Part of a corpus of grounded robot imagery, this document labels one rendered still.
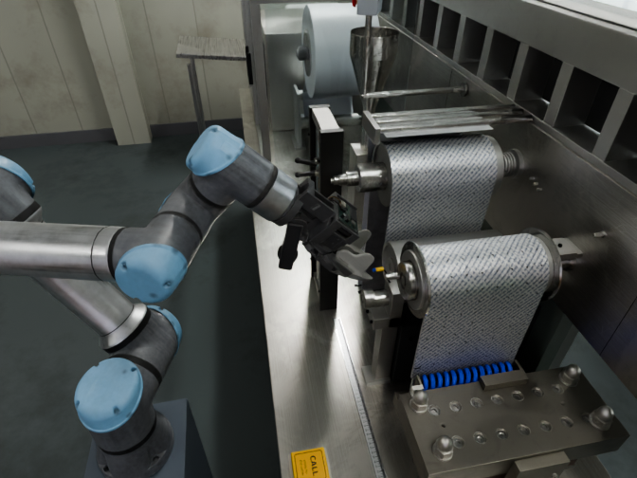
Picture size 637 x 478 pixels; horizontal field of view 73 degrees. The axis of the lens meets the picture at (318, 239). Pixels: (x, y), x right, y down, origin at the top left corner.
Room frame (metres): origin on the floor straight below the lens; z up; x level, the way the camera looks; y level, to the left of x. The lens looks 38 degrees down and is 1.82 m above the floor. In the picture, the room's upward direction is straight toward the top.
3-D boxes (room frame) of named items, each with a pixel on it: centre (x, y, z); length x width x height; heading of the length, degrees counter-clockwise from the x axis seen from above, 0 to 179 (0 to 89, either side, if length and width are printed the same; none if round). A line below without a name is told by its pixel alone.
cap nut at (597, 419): (0.44, -0.54, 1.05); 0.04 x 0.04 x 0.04
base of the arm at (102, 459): (0.46, 0.39, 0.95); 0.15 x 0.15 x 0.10
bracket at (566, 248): (0.66, -0.48, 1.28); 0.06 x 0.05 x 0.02; 100
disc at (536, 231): (0.65, -0.43, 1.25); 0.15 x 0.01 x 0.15; 10
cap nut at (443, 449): (0.39, -0.23, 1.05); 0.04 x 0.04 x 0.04
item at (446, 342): (0.57, -0.31, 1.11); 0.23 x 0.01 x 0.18; 100
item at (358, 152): (1.33, -0.16, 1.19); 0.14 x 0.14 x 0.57
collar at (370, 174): (0.85, -0.12, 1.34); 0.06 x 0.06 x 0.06; 10
